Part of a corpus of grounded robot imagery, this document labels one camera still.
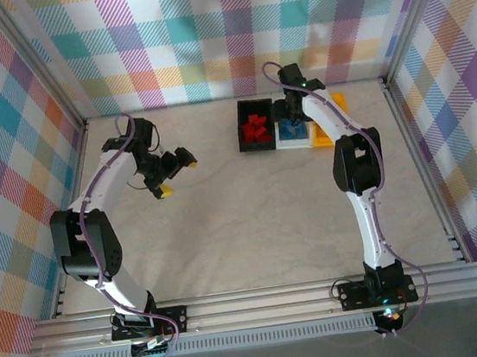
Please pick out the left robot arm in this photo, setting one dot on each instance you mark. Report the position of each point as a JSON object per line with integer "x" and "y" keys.
{"x": 118, "y": 284}

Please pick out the black plastic bin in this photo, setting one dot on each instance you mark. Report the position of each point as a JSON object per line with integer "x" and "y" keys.
{"x": 245, "y": 110}

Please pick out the long aluminium base rail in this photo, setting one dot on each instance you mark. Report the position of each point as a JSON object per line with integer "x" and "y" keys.
{"x": 259, "y": 308}

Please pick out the aluminium frame post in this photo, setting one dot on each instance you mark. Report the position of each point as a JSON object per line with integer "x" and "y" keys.
{"x": 412, "y": 13}
{"x": 43, "y": 63}

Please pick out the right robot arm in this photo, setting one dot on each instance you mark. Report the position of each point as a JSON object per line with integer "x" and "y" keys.
{"x": 369, "y": 236}

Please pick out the yellow plastic bin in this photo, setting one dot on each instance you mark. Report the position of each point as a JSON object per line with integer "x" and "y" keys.
{"x": 322, "y": 138}

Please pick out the white plastic bin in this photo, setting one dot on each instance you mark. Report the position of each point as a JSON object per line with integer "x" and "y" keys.
{"x": 293, "y": 143}

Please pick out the aluminium side rail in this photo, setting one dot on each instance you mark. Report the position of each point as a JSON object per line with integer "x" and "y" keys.
{"x": 423, "y": 164}
{"x": 79, "y": 150}

